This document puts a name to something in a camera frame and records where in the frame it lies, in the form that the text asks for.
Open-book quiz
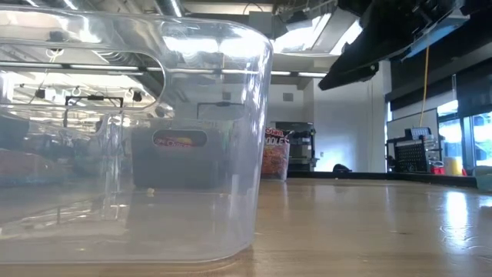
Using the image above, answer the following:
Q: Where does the large clear plastic bin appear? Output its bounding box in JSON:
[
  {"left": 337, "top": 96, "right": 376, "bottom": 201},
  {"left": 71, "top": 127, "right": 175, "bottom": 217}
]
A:
[{"left": 0, "top": 4, "right": 274, "bottom": 265}]

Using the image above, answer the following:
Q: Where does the dark grey plastic bin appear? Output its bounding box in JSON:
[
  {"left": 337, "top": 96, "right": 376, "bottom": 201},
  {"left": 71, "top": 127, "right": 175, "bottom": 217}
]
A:
[{"left": 129, "top": 118, "right": 234, "bottom": 190}]

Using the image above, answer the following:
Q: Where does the small clear plastic bin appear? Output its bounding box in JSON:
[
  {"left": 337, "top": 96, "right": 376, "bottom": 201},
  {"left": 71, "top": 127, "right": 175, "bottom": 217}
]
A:
[{"left": 260, "top": 126, "right": 292, "bottom": 182}]

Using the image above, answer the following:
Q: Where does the black appliance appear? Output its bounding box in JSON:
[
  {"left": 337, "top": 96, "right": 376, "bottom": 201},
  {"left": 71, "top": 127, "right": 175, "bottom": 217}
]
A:
[{"left": 286, "top": 122, "right": 319, "bottom": 173}]

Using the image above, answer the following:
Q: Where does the ceiling light strip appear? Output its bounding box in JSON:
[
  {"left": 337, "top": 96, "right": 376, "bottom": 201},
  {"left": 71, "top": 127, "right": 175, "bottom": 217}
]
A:
[{"left": 0, "top": 61, "right": 327, "bottom": 78}]

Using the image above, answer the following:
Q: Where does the white partition panel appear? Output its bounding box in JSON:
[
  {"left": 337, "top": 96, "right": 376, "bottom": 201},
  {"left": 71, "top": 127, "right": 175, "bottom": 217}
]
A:
[{"left": 386, "top": 108, "right": 439, "bottom": 143}]

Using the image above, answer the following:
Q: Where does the black perforated rack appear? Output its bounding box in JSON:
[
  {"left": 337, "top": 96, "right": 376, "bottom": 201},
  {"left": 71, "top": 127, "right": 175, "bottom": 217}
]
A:
[{"left": 385, "top": 126, "right": 443, "bottom": 173}]

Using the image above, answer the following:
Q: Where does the yellow cylinder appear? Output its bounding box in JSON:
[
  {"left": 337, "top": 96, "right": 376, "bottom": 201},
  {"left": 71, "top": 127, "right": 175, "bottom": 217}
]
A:
[{"left": 444, "top": 156, "right": 464, "bottom": 177}]

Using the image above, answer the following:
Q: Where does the silver air duct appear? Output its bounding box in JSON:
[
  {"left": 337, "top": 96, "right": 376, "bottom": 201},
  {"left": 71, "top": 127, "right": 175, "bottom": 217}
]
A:
[{"left": 268, "top": 7, "right": 364, "bottom": 55}]

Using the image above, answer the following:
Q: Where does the yellow hanging cable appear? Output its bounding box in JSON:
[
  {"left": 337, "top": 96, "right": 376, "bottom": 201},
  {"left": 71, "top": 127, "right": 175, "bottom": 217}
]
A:
[{"left": 420, "top": 45, "right": 431, "bottom": 128}]

